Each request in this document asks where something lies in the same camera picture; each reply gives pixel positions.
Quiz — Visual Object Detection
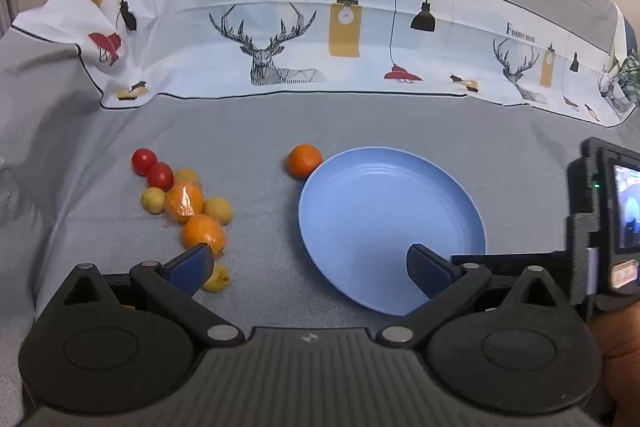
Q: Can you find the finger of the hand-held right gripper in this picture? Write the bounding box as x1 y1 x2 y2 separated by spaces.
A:
451 252 571 303

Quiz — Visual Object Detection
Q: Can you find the person's right hand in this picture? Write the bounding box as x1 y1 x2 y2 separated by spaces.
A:
587 297 640 427

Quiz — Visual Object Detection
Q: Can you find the green plaid cloth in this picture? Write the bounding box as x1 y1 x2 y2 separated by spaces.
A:
602 49 640 108

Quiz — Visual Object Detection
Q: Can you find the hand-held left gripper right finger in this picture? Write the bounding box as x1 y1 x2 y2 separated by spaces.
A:
376 244 571 349

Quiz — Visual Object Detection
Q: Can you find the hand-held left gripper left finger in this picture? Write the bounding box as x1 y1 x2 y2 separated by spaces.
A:
55 243 246 348

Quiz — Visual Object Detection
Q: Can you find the blue plate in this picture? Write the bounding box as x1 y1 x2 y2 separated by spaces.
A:
298 147 487 317

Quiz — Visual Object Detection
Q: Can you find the plastic orange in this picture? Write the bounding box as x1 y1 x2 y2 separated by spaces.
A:
165 183 206 224

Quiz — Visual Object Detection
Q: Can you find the small yellow fruit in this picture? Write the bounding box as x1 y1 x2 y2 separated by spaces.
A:
203 197 234 226
201 263 232 293
173 168 202 188
141 186 167 214

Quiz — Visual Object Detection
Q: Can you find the red tomato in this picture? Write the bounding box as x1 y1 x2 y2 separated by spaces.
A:
131 148 158 175
146 162 175 191

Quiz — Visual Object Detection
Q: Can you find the white deer print cloth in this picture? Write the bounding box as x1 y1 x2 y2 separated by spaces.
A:
10 0 630 128

